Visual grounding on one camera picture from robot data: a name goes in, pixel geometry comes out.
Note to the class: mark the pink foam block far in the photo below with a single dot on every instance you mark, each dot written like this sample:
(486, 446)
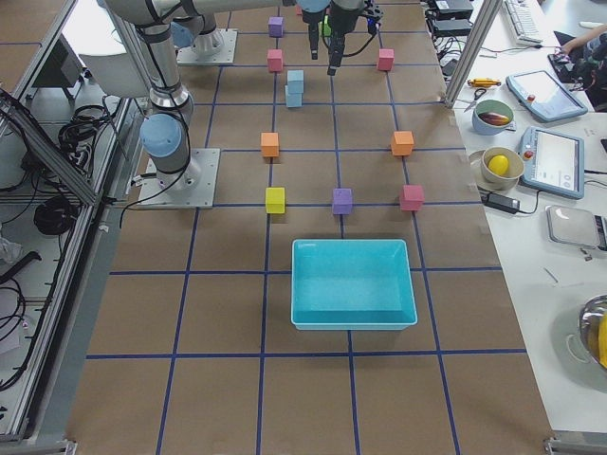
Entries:
(385, 59)

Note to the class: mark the black power adapter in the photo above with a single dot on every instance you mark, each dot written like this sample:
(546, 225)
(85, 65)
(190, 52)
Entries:
(500, 202)

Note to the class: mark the yellow foam block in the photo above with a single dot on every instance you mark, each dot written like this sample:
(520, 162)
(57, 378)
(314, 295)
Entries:
(275, 200)

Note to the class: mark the beige bowl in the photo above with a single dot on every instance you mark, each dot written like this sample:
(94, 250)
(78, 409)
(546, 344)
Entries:
(499, 183)

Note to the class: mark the orange foam block left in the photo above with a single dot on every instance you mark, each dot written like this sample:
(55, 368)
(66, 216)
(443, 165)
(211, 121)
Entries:
(270, 144)

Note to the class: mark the blue teach pendant near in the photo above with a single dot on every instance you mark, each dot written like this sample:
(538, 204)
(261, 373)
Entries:
(553, 162)

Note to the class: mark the green bowl with fruit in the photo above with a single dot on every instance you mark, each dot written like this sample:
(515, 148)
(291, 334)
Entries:
(491, 117)

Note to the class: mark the turquoise plastic tray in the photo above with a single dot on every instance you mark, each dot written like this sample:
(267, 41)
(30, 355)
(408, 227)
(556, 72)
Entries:
(360, 285)

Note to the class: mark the yellow orange tool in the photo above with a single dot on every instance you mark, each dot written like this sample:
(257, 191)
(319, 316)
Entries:
(483, 82)

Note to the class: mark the blue teach pendant far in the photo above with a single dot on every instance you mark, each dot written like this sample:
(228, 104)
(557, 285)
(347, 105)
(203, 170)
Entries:
(544, 96)

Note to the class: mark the pink foam block near right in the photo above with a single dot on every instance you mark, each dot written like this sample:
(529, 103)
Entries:
(411, 197)

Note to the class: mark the yellow lemon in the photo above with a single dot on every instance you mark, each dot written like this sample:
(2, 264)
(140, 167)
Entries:
(498, 165)

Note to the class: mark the orange foam block right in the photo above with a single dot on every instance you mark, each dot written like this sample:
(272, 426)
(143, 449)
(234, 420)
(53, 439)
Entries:
(402, 143)

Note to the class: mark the purple foam block near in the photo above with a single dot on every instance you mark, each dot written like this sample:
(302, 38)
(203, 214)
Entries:
(342, 201)

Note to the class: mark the grey kitchen scale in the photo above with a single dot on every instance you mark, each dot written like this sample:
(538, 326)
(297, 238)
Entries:
(577, 227)

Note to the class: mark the metal bowl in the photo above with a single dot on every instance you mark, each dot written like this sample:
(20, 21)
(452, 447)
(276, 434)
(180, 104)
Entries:
(588, 344)

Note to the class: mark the aluminium frame post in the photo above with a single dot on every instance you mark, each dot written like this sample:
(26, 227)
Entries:
(479, 30)

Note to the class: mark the blue teach pendant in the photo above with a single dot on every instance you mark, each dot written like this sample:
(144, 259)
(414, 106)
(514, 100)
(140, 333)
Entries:
(553, 162)
(544, 96)

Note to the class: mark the pink foam block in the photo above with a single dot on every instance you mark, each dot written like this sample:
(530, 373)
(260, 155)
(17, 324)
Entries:
(275, 60)
(411, 197)
(385, 59)

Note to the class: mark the scissors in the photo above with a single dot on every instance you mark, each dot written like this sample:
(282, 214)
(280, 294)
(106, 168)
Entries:
(478, 94)

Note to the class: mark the light blue foam block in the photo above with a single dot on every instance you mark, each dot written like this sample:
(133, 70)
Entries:
(295, 81)
(293, 100)

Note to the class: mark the lime green foam block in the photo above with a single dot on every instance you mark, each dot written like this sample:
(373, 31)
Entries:
(325, 27)

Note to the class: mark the white keyboard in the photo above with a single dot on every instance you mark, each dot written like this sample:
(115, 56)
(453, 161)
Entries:
(521, 23)

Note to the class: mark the purple foam block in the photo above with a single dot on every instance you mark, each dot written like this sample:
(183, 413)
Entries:
(276, 26)
(342, 201)

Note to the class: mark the orange foam block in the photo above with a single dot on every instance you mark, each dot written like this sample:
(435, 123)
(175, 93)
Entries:
(402, 143)
(270, 144)

